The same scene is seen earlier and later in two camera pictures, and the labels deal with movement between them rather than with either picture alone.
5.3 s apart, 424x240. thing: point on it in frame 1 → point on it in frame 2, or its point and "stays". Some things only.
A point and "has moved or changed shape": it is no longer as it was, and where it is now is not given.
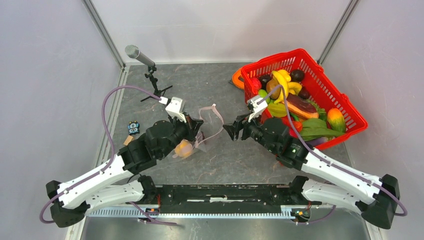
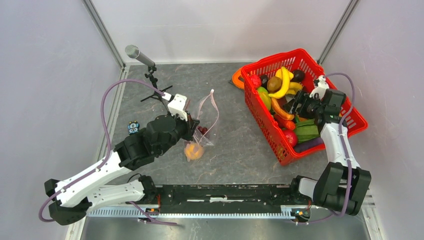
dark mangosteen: [263, 79] stays
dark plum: [297, 75] stays
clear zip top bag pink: [212, 122] has moved or changed shape
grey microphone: [133, 51] stays
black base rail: [229, 196] stays
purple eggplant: [317, 141] stays
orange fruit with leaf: [183, 149] → [193, 151]
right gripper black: [242, 123] → [302, 98]
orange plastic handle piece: [236, 81] stays
